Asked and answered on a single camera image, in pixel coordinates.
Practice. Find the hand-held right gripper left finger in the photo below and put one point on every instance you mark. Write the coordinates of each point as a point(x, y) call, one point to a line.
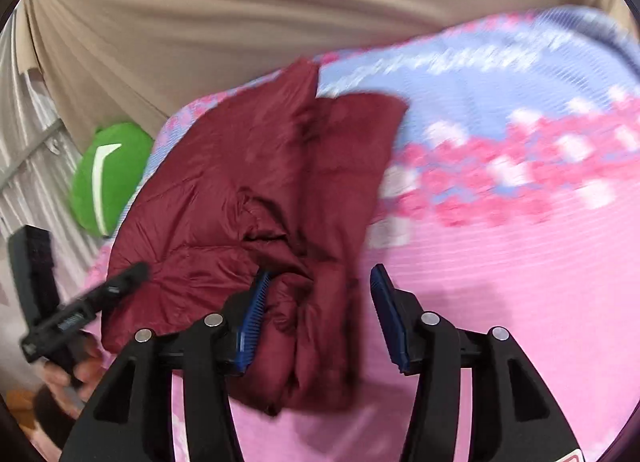
point(254, 309)

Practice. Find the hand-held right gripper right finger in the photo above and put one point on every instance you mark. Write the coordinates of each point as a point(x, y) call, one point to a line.
point(389, 314)

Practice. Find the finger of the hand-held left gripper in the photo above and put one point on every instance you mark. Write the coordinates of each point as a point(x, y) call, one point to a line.
point(127, 278)

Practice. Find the maroon puffer jacket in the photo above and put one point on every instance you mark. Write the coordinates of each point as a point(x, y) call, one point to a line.
point(240, 177)

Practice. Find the person's left forearm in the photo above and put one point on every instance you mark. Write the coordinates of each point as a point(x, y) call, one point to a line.
point(52, 417)

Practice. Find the person's left hand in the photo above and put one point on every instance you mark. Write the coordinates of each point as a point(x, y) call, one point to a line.
point(87, 359)

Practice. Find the green cushion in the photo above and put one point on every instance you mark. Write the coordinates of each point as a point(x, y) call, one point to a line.
point(107, 177)

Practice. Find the floral striped bed sheet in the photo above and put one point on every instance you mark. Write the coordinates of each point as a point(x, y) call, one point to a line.
point(500, 252)

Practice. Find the silver pleated curtain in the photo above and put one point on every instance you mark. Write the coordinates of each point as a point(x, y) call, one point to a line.
point(30, 142)

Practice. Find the beige curtain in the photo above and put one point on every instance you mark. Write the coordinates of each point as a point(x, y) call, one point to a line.
point(250, 12)

